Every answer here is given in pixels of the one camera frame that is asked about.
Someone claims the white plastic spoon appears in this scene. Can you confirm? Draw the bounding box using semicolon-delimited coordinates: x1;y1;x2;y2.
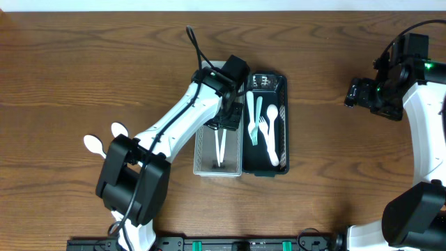
111;122;129;137
214;130;221;168
83;135;107;159
220;129;227;164

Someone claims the mint green plastic fork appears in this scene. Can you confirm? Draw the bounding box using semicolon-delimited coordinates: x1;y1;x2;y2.
252;96;263;146

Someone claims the pink plastic spoon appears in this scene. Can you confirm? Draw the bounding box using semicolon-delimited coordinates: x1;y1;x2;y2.
266;104;278;151

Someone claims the white plastic fork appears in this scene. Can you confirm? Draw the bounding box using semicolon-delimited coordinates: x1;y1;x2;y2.
259;116;279;167

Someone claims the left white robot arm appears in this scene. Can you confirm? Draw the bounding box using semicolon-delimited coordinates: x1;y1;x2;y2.
95;66;249;250

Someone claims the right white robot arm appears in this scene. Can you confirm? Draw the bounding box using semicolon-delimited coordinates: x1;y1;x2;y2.
342;53;445;250

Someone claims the clear plastic mesh basket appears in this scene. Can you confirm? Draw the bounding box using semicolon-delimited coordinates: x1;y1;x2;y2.
193;61;244;177

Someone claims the dark green mesh basket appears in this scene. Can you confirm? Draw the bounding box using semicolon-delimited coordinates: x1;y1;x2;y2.
242;71;290;177

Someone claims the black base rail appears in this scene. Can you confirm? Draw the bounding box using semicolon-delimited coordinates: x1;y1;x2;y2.
66;232;347;251

